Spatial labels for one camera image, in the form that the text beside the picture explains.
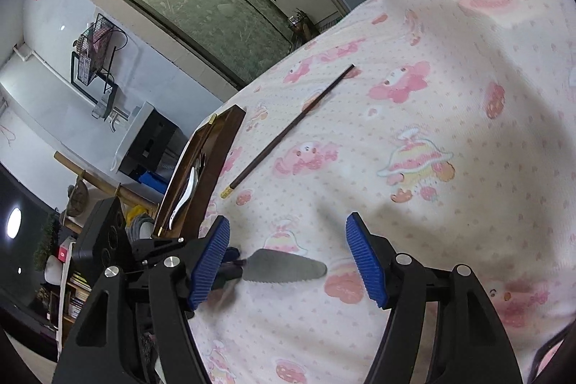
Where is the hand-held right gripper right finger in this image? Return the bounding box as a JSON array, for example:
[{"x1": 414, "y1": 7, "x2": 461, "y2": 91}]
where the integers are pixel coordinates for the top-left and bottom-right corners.
[{"x1": 346, "y1": 212, "x2": 525, "y2": 384}]

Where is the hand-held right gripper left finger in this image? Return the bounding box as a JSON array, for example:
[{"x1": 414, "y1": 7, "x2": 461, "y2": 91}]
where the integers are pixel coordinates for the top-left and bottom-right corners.
[{"x1": 51, "y1": 215, "x2": 231, "y2": 384}]

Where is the serrated metal knife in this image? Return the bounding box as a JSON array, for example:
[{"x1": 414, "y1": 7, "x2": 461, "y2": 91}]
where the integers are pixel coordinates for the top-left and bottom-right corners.
[{"x1": 236, "y1": 249, "x2": 328, "y2": 286}]

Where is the white ceramic spoon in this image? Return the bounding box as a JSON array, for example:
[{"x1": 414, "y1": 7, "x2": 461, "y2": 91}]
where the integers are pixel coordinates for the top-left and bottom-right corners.
[{"x1": 172, "y1": 166, "x2": 199, "y2": 219}]

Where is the metal spoon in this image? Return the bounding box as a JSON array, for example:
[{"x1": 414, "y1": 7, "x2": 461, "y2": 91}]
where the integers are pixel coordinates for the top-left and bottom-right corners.
[{"x1": 191, "y1": 150, "x2": 210, "y2": 183}]

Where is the brown wooden tray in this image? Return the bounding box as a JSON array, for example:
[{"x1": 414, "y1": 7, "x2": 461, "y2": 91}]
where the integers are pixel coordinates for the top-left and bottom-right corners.
[{"x1": 153, "y1": 105, "x2": 246, "y2": 239}]

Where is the dark wooden chopstick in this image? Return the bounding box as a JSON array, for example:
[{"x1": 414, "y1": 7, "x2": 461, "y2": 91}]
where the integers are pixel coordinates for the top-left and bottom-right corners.
[{"x1": 220, "y1": 64, "x2": 356, "y2": 199}]

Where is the yellow bag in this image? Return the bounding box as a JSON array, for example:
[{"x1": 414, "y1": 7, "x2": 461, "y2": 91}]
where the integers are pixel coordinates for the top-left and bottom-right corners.
[{"x1": 126, "y1": 205, "x2": 149, "y2": 225}]

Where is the wooden rack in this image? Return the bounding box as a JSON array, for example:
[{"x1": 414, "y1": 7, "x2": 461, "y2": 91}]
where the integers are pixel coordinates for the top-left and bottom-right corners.
[{"x1": 54, "y1": 150, "x2": 159, "y2": 232}]

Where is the green potted plant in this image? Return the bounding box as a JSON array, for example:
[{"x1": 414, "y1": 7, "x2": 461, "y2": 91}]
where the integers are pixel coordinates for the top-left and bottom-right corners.
[{"x1": 33, "y1": 213, "x2": 61, "y2": 272}]

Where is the blue plastic crate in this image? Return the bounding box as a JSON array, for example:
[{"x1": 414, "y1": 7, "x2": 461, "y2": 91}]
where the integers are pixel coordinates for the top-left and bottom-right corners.
[{"x1": 137, "y1": 170, "x2": 170, "y2": 192}]

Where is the round white lamp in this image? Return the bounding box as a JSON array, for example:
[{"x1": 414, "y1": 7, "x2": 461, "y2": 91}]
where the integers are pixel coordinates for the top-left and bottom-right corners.
[{"x1": 5, "y1": 206, "x2": 24, "y2": 239}]

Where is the black cabinet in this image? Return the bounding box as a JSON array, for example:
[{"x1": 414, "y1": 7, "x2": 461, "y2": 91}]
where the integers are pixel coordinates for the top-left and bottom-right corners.
[{"x1": 116, "y1": 100, "x2": 188, "y2": 181}]

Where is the pink printed blanket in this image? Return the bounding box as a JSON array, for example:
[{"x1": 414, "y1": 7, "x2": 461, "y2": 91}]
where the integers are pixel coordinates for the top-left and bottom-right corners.
[{"x1": 153, "y1": 0, "x2": 576, "y2": 384}]

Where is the utensil holder pot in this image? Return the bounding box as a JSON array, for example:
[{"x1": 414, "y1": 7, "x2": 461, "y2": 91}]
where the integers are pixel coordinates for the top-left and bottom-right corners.
[{"x1": 288, "y1": 8, "x2": 316, "y2": 40}]

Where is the black wire wall rack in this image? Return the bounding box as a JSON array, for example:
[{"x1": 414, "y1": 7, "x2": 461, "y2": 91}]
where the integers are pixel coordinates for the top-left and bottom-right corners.
[{"x1": 69, "y1": 13, "x2": 129, "y2": 95}]

